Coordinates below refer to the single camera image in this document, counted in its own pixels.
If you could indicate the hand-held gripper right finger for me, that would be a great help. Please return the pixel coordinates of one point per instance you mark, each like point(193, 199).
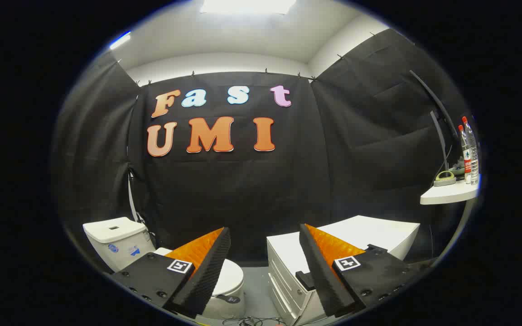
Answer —
point(324, 280)

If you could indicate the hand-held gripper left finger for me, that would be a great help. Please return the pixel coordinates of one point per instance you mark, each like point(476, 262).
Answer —
point(206, 276)

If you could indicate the white toilet lid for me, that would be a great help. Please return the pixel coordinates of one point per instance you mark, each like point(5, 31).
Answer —
point(231, 276)

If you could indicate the white toilet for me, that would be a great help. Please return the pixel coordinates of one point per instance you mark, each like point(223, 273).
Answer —
point(116, 235)

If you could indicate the white drawer cabinet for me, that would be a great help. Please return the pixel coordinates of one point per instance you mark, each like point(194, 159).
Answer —
point(369, 231)

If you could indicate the black backdrop cloth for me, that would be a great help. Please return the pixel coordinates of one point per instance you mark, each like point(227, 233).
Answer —
point(243, 190)

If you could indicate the white shelf board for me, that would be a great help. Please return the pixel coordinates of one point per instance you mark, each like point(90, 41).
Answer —
point(447, 194)

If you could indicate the clear water bottle red label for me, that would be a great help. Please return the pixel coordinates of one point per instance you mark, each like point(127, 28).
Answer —
point(465, 154)
point(474, 154)

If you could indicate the black curved monitor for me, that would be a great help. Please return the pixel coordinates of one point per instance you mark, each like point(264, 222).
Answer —
point(437, 123)

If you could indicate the large ceiling light panel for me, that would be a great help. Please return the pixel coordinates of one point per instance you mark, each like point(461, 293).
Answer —
point(247, 5)

